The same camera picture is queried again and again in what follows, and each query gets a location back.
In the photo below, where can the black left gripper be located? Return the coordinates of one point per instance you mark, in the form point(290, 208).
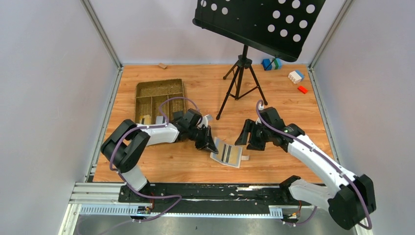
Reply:
point(208, 140)

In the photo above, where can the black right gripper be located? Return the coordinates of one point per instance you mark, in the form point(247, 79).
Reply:
point(249, 127)

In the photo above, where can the gold card with black stripe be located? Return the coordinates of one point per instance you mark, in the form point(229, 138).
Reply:
point(225, 152)

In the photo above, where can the beige leather card holder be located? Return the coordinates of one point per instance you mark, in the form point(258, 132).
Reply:
point(237, 156)

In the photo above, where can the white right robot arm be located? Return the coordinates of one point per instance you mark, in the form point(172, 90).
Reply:
point(348, 198)

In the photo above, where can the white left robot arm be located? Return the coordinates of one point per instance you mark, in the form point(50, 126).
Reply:
point(124, 147)

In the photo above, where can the gold VIP card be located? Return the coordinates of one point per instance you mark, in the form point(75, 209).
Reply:
point(145, 120)

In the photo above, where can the woven straw divided tray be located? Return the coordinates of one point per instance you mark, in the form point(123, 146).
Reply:
point(160, 98)

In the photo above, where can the red toy block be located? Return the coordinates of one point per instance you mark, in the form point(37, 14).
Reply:
point(302, 89)

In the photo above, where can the white blue toy block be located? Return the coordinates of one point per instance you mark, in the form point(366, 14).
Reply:
point(296, 76)

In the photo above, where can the blue green toy block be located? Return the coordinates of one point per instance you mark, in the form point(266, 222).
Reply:
point(271, 64)

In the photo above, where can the small wooden block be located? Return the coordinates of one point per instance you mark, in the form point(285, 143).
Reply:
point(163, 66)

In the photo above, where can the black music stand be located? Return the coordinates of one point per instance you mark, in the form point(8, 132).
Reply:
point(276, 27)

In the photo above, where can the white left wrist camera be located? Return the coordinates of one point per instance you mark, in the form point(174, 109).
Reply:
point(206, 119)

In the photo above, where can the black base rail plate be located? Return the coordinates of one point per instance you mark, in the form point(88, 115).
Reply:
point(267, 194)

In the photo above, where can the white slotted cable duct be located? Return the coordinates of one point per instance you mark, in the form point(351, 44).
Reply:
point(96, 209)

